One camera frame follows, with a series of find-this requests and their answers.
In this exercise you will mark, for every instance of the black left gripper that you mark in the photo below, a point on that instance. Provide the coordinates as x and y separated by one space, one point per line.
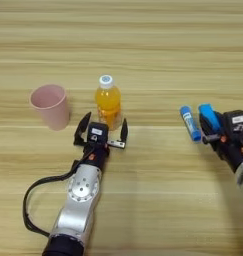
96 155

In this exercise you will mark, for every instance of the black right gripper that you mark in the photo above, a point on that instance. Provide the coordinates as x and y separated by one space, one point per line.
233 146

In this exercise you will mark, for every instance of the blue bar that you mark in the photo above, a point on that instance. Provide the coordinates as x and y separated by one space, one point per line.
209 115

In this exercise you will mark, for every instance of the blue glue stick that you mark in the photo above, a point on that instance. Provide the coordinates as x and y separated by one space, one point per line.
190 123

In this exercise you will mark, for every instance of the orange juice bottle white cap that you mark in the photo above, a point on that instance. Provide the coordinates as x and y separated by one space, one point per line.
108 100

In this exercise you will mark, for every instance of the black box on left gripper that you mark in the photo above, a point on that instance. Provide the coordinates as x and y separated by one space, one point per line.
97 132

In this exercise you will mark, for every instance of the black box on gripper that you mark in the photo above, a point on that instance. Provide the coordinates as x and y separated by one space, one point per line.
238 120
97 132

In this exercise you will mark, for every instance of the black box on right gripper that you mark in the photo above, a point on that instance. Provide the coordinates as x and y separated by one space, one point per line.
238 120

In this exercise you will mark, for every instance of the pink plastic cup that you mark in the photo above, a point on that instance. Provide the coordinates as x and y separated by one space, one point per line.
51 110

